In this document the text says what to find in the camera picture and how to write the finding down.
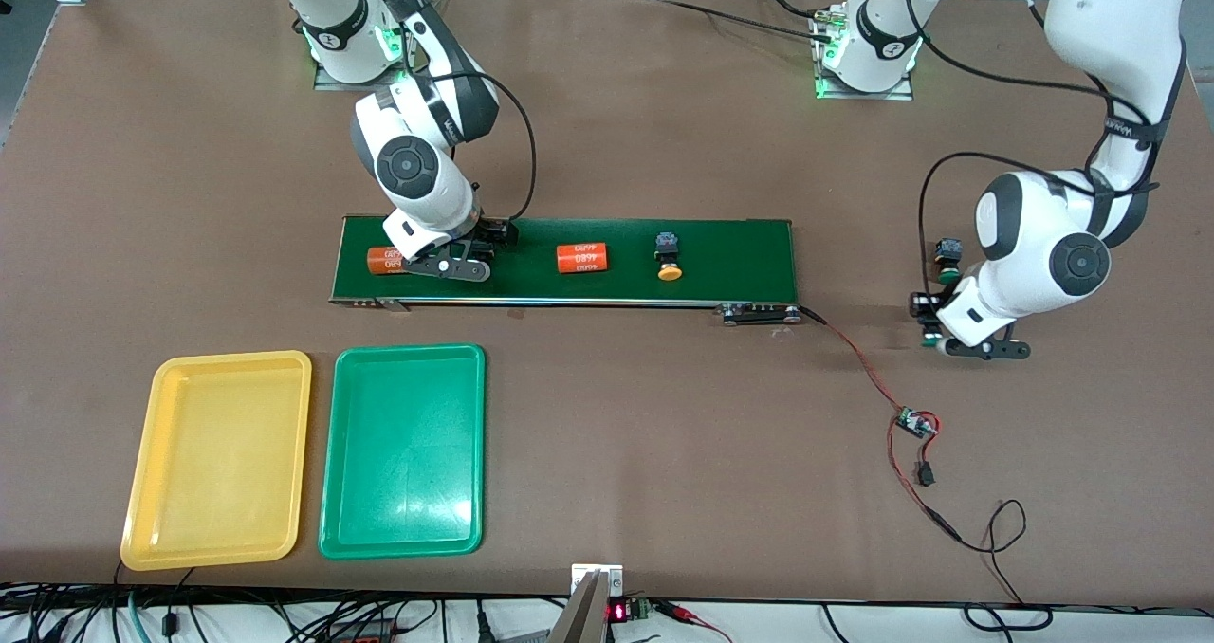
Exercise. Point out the red digit display module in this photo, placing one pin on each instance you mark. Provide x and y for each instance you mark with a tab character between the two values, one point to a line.
618	612

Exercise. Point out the green conveyor belt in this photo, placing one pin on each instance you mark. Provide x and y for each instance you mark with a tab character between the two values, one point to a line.
740	259

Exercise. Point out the small black plug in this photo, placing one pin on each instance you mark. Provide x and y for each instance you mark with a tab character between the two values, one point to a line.
925	475

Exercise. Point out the green push button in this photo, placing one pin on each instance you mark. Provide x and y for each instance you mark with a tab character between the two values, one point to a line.
934	342
948	252

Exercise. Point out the yellow push button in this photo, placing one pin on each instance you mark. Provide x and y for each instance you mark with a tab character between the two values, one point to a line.
669	256

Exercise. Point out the orange cylindrical battery cell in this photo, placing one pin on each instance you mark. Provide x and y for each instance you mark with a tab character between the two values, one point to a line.
384	262
581	258

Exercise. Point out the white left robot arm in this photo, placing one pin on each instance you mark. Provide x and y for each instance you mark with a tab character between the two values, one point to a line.
1034	245

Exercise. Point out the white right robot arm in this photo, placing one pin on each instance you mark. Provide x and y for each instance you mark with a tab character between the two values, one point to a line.
408	164

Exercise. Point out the red clip lead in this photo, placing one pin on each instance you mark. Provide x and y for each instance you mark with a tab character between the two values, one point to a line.
683	613

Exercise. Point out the aluminium arm base plate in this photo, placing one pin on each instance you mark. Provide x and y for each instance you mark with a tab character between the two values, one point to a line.
863	96
327	84

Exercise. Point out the yellow plastic tray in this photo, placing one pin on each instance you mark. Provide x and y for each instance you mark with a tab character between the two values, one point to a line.
218	463

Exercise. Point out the small circuit board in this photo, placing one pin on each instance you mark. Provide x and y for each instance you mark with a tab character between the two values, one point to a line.
915	423

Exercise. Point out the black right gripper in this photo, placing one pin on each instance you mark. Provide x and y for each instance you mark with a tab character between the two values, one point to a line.
493	234

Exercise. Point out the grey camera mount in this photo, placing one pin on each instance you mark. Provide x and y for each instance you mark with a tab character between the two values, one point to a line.
593	605

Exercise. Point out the green plastic tray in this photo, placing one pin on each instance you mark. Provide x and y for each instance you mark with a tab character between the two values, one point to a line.
403	453

